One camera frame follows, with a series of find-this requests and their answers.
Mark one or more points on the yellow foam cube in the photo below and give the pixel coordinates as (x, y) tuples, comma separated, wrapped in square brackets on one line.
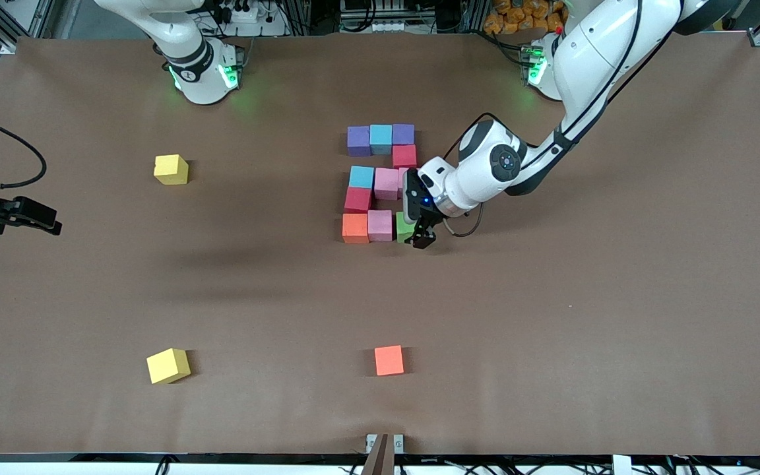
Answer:
[(170, 170), (169, 366)]

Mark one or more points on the white power strip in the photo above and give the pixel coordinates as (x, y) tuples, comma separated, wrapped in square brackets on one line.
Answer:
[(245, 12), (380, 28)]

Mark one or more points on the metal mount bracket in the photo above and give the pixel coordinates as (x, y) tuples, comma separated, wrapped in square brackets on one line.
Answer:
[(371, 442)]

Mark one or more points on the purple foam cube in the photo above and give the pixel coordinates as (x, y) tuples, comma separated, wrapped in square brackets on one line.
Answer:
[(358, 140), (404, 134)]

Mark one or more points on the green foam cube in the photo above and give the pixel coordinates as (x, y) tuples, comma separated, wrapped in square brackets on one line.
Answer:
[(403, 229)]

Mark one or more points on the red foam cube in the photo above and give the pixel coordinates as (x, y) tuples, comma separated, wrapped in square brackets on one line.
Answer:
[(404, 156), (358, 199)]

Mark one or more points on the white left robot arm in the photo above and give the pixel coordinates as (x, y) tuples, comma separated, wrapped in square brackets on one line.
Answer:
[(591, 46)]

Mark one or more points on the orange foam cube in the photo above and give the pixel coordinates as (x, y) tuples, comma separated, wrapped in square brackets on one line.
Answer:
[(388, 361), (355, 227)]

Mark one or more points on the brown table cover sheet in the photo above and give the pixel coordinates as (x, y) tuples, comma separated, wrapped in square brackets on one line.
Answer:
[(650, 369)]

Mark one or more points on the blue foam cube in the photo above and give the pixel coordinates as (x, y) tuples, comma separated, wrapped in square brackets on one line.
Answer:
[(381, 138), (361, 177)]

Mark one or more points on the brown mount strut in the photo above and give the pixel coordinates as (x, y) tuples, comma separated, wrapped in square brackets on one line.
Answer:
[(380, 458)]

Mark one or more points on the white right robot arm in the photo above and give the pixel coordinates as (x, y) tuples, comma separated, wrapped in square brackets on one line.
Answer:
[(202, 72)]

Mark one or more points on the small white block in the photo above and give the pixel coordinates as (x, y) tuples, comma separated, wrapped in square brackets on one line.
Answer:
[(622, 465)]

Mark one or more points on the pink foam cube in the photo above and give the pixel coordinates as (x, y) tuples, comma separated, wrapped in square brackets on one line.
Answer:
[(402, 183), (380, 225), (386, 183)]

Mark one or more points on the orange plastic bag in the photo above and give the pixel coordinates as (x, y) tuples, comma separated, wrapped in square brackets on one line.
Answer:
[(518, 16)]

